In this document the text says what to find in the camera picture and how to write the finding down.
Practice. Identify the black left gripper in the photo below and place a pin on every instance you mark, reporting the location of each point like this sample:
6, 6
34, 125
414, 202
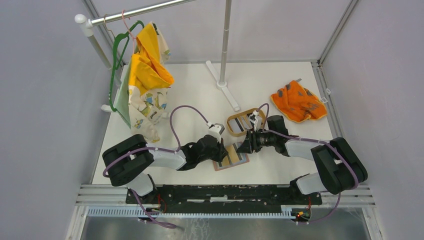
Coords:
222, 152

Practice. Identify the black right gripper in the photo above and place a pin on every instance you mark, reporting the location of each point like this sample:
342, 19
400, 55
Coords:
254, 146

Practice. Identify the yellow striped card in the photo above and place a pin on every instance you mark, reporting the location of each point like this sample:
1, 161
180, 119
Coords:
232, 158

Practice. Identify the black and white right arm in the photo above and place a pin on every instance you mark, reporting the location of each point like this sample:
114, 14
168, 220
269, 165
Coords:
338, 166

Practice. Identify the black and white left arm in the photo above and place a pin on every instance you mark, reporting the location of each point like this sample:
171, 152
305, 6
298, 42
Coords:
128, 159

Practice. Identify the tan oval card tray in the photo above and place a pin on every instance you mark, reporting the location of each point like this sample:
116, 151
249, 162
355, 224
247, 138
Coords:
244, 116

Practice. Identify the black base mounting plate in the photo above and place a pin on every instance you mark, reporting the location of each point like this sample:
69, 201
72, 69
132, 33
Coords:
228, 199

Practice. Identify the white rack base foot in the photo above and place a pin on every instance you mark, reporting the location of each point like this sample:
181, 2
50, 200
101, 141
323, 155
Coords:
222, 87

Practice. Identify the orange cloth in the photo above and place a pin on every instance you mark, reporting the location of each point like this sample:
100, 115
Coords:
298, 103

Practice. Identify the yellow patterned garment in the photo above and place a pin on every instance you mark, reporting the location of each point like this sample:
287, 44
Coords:
142, 97

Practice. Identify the white left rack foot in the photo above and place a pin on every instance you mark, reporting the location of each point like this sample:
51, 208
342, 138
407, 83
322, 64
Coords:
106, 108

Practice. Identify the pink clothes hanger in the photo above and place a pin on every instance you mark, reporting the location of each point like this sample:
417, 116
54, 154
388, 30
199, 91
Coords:
127, 24

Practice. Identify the green clothes hanger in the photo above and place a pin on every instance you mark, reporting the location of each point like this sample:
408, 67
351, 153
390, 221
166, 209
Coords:
117, 60

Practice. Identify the metal clothes rack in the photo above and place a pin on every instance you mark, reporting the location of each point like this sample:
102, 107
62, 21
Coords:
196, 32

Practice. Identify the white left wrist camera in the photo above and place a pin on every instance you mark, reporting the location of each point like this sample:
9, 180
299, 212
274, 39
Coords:
216, 130

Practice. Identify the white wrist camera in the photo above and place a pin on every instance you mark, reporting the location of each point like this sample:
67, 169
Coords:
216, 130
253, 118

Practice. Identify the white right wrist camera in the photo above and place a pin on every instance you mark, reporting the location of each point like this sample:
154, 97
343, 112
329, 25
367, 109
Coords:
253, 118

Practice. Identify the aluminium frame rail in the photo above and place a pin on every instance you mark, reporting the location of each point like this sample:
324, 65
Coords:
108, 201

